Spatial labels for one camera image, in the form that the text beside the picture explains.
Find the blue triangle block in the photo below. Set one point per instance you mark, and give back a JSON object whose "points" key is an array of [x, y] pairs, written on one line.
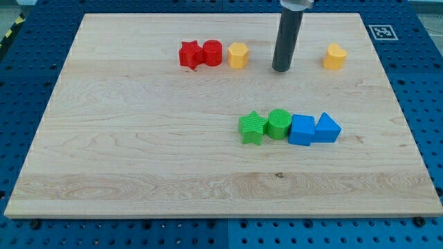
{"points": [[326, 129]]}

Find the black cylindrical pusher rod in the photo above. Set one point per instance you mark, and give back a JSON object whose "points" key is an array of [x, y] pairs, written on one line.
{"points": [[285, 44]]}

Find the silver rod mount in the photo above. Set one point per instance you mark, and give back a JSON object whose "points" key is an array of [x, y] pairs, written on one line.
{"points": [[297, 5]]}

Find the green cylinder block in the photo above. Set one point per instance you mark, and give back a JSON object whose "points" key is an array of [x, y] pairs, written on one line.
{"points": [[279, 122]]}

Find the white fiducial marker tag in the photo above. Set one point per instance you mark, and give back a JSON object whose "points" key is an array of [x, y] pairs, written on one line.
{"points": [[383, 32]]}

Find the light wooden board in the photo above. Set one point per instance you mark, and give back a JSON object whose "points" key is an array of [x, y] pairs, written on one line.
{"points": [[129, 133]]}

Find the yellow hexagon block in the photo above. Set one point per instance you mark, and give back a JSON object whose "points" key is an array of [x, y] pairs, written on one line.
{"points": [[238, 54]]}

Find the yellow heart block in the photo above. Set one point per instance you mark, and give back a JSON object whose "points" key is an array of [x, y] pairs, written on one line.
{"points": [[335, 57]]}

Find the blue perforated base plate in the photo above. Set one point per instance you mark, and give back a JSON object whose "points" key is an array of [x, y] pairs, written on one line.
{"points": [[35, 58]]}

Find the red cylinder block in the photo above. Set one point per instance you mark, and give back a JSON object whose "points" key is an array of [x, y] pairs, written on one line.
{"points": [[212, 52]]}

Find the red star block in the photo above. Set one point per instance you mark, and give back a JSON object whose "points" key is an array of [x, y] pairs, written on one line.
{"points": [[191, 54]]}

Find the green star block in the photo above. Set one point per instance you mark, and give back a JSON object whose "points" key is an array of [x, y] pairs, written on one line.
{"points": [[252, 128]]}

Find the blue cube block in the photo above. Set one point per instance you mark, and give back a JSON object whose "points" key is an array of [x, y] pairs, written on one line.
{"points": [[302, 130]]}

